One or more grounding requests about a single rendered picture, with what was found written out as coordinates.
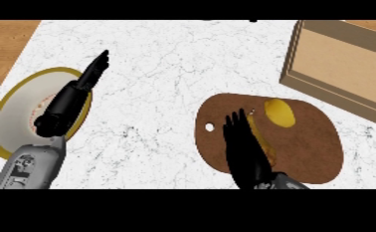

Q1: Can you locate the cardboard box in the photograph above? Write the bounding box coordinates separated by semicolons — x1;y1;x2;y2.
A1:
278;20;376;123

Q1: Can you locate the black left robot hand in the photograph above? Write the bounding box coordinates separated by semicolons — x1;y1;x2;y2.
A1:
32;49;112;138

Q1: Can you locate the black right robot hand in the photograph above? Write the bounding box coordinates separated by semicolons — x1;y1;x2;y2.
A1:
221;108;276;190

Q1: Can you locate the white plate with yellow rim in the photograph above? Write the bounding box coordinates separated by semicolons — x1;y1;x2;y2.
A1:
0;66;94;160

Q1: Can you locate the yellow pear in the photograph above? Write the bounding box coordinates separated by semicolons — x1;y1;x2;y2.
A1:
245;98;296;168

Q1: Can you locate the brown wooden cutting board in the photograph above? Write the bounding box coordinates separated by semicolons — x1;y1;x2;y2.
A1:
193;93;345;185

